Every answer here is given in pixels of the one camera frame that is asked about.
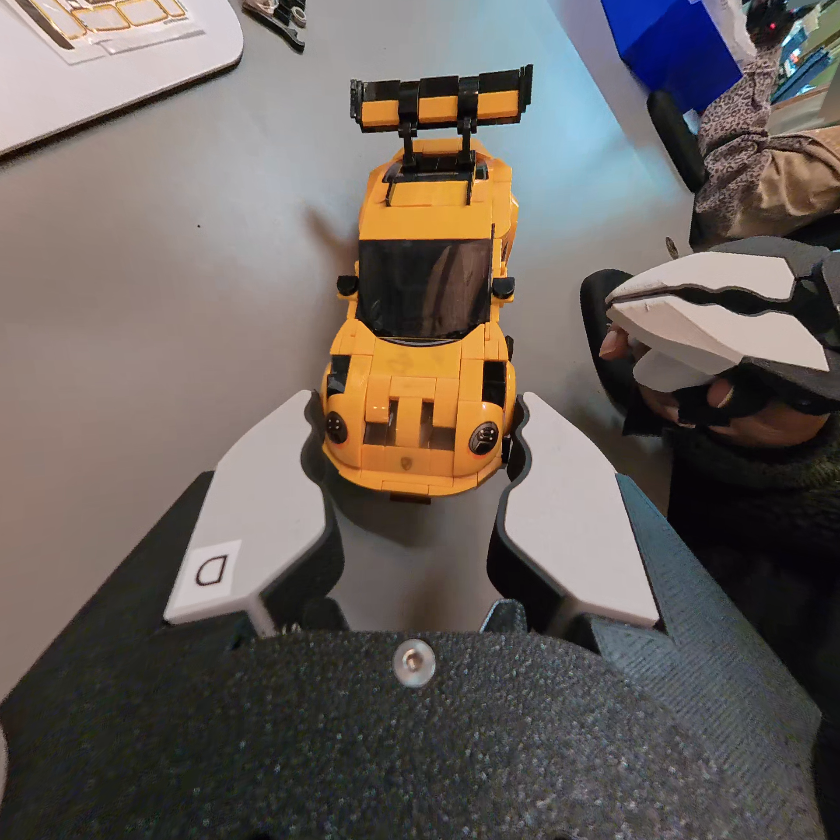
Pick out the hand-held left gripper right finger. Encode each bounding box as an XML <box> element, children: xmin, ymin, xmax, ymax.
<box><xmin>487</xmin><ymin>392</ymin><xmax>661</xmax><ymax>635</ymax></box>

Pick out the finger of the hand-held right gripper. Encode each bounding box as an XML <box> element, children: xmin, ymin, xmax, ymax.
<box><xmin>605</xmin><ymin>289</ymin><xmax>832</xmax><ymax>376</ymax></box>
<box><xmin>604</xmin><ymin>252</ymin><xmax>799</xmax><ymax>311</ymax></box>

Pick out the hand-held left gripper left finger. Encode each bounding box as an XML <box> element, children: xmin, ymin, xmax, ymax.
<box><xmin>163</xmin><ymin>389</ymin><xmax>345</xmax><ymax>636</ymax></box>

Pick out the yellow lego car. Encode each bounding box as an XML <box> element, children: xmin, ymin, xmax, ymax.
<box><xmin>319</xmin><ymin>138</ymin><xmax>521</xmax><ymax>506</ymax></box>

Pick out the dark transparent lego windshield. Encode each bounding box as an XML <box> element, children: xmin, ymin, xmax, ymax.
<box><xmin>356</xmin><ymin>238</ymin><xmax>496</xmax><ymax>342</ymax></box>

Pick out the yellow lego tile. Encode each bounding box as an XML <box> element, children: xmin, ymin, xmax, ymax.
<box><xmin>358</xmin><ymin>197</ymin><xmax>496</xmax><ymax>244</ymax></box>

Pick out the yellow black lego spoiler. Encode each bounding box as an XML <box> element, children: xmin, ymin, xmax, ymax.
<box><xmin>349</xmin><ymin>63</ymin><xmax>535</xmax><ymax>137</ymax></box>

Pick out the white book stand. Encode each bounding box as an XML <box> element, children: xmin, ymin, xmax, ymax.
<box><xmin>0</xmin><ymin>0</ymin><xmax>245</xmax><ymax>160</ymax></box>

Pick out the person's right forearm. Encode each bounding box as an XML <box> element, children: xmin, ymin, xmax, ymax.
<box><xmin>664</xmin><ymin>420</ymin><xmax>840</xmax><ymax>664</ymax></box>

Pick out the lego sticker sheet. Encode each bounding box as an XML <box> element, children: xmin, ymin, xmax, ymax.
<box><xmin>13</xmin><ymin>0</ymin><xmax>209</xmax><ymax>68</ymax></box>

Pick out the person's right hand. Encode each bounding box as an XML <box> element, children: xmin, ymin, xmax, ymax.
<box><xmin>599</xmin><ymin>327</ymin><xmax>832</xmax><ymax>450</ymax></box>

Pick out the black office chair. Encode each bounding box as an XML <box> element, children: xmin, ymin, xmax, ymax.
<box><xmin>646</xmin><ymin>88</ymin><xmax>711</xmax><ymax>196</ymax></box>

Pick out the blue storage bin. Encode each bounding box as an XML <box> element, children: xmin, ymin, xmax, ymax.
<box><xmin>599</xmin><ymin>0</ymin><xmax>757</xmax><ymax>114</ymax></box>

